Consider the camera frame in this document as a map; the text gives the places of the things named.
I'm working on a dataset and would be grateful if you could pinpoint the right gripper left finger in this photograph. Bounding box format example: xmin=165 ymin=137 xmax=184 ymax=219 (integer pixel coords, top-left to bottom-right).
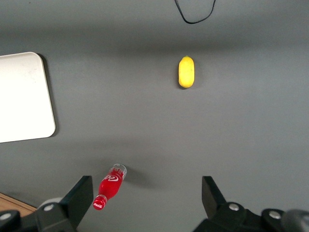
xmin=36 ymin=175 xmax=94 ymax=232

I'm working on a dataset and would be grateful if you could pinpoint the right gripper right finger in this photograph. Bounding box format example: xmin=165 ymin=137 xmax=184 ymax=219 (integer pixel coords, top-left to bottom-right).
xmin=193 ymin=175 xmax=266 ymax=232

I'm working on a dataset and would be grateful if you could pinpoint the white rectangular tray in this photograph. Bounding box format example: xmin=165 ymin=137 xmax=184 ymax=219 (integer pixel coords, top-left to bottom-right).
xmin=0 ymin=51 xmax=56 ymax=144

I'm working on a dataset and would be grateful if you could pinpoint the red cola bottle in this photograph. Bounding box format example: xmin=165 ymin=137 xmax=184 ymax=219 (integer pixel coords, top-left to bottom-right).
xmin=93 ymin=163 xmax=128 ymax=211

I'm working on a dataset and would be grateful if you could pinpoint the wooden drawer cabinet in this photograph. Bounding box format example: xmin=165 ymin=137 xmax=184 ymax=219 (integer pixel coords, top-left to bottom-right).
xmin=0 ymin=192 xmax=34 ymax=216

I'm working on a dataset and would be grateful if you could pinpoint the grey table cover sheet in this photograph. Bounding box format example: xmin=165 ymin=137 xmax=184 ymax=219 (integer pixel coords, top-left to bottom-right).
xmin=0 ymin=0 xmax=309 ymax=232

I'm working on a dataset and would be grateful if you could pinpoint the yellow lemon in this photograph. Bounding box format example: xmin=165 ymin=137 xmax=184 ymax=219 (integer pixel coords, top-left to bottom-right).
xmin=178 ymin=56 xmax=196 ymax=88

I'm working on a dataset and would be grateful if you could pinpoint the black looped cable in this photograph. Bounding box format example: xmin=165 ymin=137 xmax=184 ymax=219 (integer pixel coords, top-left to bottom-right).
xmin=174 ymin=0 xmax=217 ymax=25

